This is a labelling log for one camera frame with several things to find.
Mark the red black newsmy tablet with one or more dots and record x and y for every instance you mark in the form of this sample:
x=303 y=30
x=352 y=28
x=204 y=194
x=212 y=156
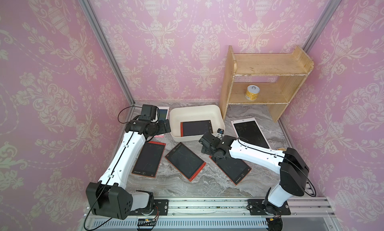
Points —
x=149 y=159
x=235 y=169

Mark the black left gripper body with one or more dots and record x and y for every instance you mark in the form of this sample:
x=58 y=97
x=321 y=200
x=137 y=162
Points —
x=159 y=127

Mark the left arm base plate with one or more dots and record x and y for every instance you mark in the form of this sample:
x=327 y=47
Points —
x=159 y=207

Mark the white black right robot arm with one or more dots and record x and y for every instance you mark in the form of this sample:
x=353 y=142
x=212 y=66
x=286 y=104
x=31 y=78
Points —
x=232 y=155

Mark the pink writing tablet rainbow screen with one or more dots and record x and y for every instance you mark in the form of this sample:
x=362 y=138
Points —
x=162 y=114

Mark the red black Newsmy tablet top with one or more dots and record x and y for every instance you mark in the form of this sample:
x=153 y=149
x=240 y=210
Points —
x=149 y=159

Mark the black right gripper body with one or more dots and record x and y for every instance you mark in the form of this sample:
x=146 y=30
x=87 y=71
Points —
x=209 y=153

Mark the pink writing tablet dark screen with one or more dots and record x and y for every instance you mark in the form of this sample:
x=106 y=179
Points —
x=249 y=131

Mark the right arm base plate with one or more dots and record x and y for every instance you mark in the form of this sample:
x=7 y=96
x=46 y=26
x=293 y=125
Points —
x=256 y=207

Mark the yellow white tin can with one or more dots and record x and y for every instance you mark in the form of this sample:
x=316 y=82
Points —
x=252 y=92

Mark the wooden shelf unit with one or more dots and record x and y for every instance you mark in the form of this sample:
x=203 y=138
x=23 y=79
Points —
x=278 y=75

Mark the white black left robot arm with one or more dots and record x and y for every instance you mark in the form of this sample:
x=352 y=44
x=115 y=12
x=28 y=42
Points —
x=108 y=196

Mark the aluminium front rail frame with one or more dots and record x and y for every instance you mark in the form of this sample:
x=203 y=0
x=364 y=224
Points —
x=222 y=214

